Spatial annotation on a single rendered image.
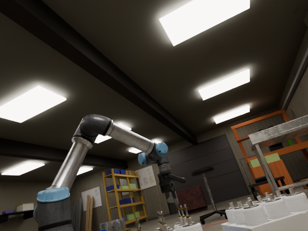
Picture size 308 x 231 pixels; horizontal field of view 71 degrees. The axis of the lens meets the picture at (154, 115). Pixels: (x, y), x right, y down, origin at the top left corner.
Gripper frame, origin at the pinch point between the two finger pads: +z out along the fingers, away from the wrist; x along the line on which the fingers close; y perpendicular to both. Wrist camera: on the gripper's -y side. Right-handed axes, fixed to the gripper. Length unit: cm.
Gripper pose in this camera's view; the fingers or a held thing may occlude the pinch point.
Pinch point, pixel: (178, 205)
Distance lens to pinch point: 135.7
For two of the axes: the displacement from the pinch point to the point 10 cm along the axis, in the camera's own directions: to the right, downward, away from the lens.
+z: 2.4, 8.9, -3.9
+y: -9.5, 2.9, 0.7
